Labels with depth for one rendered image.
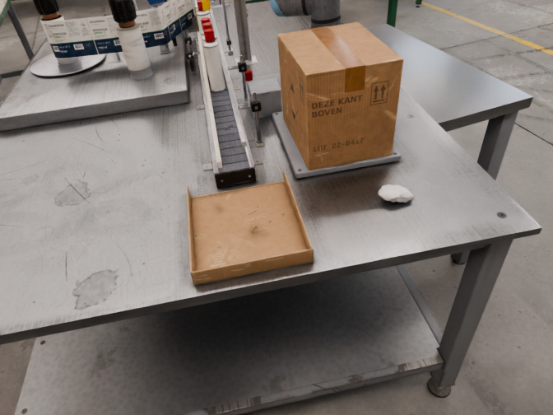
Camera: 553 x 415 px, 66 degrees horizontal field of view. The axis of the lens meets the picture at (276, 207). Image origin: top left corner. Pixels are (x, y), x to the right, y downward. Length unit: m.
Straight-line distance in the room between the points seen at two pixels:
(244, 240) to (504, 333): 1.26
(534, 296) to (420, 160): 1.05
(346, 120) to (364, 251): 0.34
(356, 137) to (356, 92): 0.13
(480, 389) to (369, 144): 1.02
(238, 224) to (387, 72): 0.51
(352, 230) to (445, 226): 0.21
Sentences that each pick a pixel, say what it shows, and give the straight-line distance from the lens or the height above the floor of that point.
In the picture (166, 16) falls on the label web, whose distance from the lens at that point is 1.99.
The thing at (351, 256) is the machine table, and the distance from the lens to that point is 0.94.
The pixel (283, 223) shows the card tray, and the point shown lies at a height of 0.83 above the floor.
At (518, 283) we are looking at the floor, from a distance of 2.14.
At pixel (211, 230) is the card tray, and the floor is 0.83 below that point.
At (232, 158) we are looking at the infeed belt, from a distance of 1.17.
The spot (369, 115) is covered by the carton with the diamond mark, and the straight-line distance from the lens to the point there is 1.12.
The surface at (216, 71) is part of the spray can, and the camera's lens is 1.52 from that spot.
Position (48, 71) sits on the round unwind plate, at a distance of 2.04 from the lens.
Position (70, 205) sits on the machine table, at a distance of 1.26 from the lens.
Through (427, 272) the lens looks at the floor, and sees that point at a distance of 2.06.
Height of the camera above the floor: 1.52
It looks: 40 degrees down
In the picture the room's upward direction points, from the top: 5 degrees counter-clockwise
